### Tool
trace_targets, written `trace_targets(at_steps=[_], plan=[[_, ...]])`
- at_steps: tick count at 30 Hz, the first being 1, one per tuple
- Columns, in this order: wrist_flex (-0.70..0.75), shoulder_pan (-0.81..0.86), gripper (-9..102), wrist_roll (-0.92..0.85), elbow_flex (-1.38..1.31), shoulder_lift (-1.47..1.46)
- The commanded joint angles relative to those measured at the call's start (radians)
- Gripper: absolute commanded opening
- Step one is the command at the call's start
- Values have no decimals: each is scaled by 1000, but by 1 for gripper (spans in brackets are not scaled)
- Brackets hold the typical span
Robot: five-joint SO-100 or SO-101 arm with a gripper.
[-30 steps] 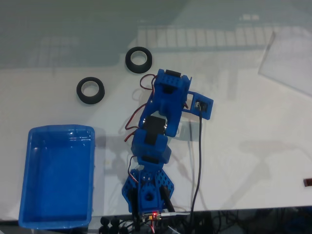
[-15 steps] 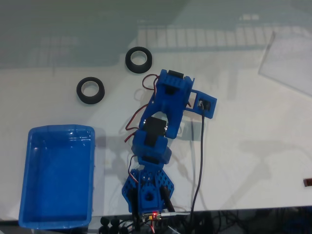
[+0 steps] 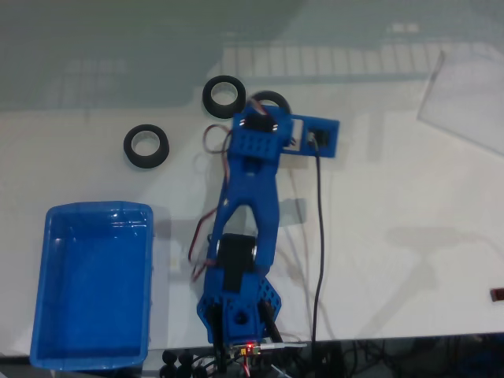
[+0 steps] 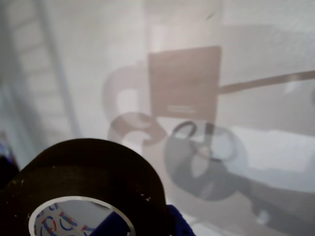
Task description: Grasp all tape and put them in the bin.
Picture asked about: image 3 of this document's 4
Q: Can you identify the red white servo wire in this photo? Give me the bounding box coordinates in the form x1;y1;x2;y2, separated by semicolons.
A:
247;98;276;119
188;124;234;283

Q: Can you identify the blue plastic bin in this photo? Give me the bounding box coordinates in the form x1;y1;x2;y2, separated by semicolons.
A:
29;200;155;373

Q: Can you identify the blue gripper camera mount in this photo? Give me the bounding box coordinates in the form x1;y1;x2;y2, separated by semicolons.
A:
290;114;340;159

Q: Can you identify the black clamp knob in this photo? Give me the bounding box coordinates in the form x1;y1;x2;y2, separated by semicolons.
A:
161;349;177;378
176;352;195;378

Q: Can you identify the clear acrylic sheet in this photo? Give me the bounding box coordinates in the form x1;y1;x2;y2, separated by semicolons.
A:
416;50;504;155

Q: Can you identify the motor controller board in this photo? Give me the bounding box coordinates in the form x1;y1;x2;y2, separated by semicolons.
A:
226;341;264;358

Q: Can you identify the black tape roll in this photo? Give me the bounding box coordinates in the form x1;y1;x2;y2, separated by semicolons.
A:
202;74;247;120
122;124;171;170
249;90;293;119

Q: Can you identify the black camera cable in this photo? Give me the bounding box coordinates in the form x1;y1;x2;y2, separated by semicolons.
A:
309;133;326;343

